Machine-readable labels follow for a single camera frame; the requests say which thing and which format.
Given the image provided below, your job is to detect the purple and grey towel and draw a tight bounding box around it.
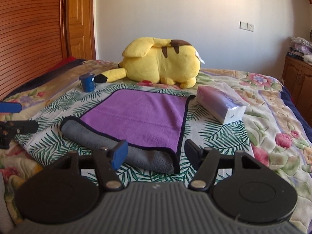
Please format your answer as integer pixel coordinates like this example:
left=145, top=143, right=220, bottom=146
left=60, top=89, right=194, bottom=174

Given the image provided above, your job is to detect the palm leaf print cloth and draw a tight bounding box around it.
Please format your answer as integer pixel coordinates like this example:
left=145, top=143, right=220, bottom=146
left=16, top=83, right=251, bottom=183

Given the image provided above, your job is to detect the purple tissue pack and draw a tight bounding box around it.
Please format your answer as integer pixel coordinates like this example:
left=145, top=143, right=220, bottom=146
left=196, top=82, right=249, bottom=125

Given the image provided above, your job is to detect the red and navy blanket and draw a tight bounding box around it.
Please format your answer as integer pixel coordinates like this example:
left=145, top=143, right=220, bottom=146
left=4, top=57, right=86, bottom=99

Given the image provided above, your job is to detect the floral bed quilt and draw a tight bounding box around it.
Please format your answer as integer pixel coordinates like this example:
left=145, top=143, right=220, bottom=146
left=1, top=60, right=311, bottom=233

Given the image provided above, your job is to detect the blue cup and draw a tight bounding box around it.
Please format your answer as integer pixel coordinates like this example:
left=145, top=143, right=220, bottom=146
left=78, top=73, right=95, bottom=92

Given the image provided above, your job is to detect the wooden slatted wardrobe door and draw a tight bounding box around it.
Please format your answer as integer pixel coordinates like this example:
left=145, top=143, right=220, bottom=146
left=1, top=0, right=96, bottom=97

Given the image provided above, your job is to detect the yellow Pikachu plush toy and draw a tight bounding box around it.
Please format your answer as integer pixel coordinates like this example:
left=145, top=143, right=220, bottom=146
left=94, top=37, right=205, bottom=89

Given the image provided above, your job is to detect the wooden low cabinet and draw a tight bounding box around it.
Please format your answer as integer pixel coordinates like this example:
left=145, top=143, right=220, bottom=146
left=281, top=56, right=311, bottom=105

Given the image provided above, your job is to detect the stack of folded linens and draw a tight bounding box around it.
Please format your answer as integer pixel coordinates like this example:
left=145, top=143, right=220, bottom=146
left=288, top=37, right=311, bottom=65

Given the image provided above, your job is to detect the white wall socket plate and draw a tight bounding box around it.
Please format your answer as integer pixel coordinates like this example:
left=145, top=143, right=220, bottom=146
left=239, top=22, right=254, bottom=32

